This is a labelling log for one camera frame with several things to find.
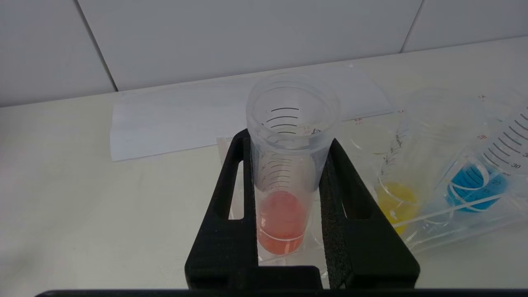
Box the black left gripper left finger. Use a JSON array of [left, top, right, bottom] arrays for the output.
[[184, 128, 259, 290]]

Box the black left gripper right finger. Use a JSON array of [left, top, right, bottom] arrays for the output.
[[319, 138, 421, 290]]

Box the test tube with yellow pigment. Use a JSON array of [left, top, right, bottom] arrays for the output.
[[375, 88, 488, 236]]

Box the test tube with red pigment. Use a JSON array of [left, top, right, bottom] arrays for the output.
[[246, 73, 342, 256]]

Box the clear acrylic test tube rack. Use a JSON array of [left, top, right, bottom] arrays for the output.
[[217, 82, 528, 265]]

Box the test tube with blue pigment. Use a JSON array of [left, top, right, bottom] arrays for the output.
[[445, 98, 528, 214]]

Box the white paper sheet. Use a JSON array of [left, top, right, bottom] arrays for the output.
[[110, 65, 393, 163]]

